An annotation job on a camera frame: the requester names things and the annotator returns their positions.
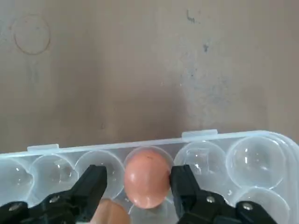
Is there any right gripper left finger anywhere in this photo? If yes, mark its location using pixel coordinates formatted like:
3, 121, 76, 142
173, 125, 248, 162
0, 164, 108, 224

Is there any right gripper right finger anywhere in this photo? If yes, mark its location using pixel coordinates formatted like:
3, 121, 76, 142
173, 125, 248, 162
170, 164, 280, 224

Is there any brown egg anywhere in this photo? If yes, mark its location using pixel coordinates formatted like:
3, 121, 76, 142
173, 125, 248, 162
123, 147, 170, 209
90, 198, 130, 224

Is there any transparent twelve-slot egg tray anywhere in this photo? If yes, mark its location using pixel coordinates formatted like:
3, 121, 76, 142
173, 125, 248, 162
0, 129, 299, 224

